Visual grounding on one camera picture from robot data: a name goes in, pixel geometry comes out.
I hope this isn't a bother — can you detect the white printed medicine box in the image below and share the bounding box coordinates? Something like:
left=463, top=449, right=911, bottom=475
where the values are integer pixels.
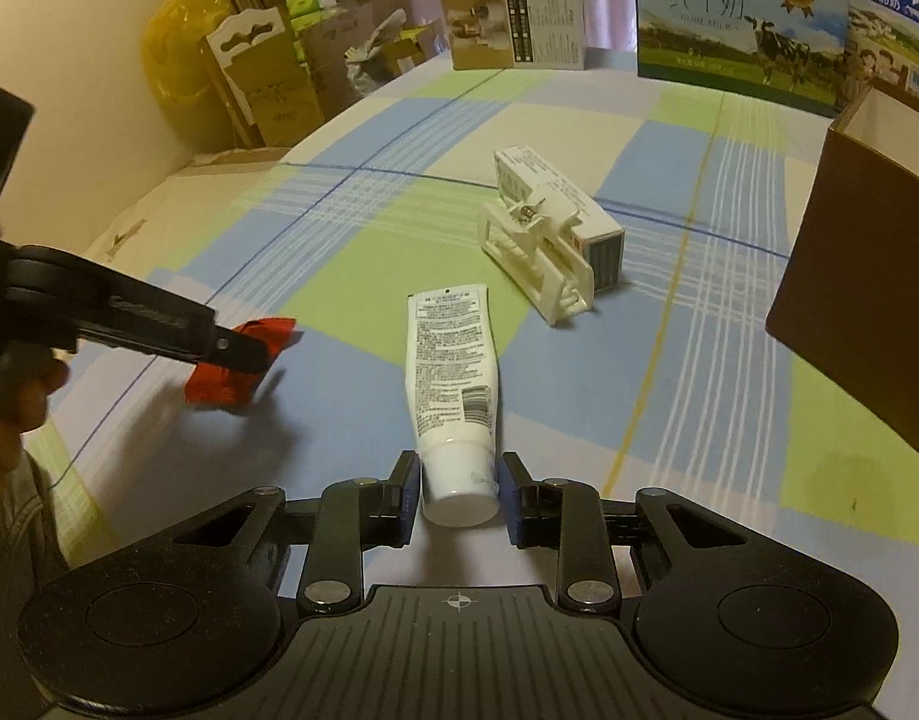
left=494, top=145, right=626, bottom=293

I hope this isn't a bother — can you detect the pile of cardboard boxes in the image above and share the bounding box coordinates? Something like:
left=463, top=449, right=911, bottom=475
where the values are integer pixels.
left=203, top=0, right=445, bottom=148

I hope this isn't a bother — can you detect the person's left hand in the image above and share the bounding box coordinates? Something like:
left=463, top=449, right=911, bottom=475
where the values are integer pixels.
left=0, top=343, right=69, bottom=502

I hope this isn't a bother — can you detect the light blue milk carton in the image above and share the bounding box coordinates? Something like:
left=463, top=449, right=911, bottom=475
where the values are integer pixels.
left=637, top=0, right=848, bottom=115

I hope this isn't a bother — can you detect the red cloth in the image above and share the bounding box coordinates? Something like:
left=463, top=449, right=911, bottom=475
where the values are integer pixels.
left=183, top=317, right=302, bottom=410

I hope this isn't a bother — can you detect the white cream tube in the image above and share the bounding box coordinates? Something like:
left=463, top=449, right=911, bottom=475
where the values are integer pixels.
left=406, top=284, right=498, bottom=528

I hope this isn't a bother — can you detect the checked bed sheet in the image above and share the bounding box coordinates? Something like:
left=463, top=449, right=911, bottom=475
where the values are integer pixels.
left=30, top=54, right=919, bottom=718

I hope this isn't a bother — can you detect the small white brown box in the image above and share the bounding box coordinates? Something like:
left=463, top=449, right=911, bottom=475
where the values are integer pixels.
left=440, top=0, right=587, bottom=70

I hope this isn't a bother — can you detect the brown cardboard storage box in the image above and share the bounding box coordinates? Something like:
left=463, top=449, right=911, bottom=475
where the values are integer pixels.
left=765, top=80, right=919, bottom=453

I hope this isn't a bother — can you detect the yellow plastic bag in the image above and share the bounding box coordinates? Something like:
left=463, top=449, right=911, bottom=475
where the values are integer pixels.
left=140, top=0, right=233, bottom=153

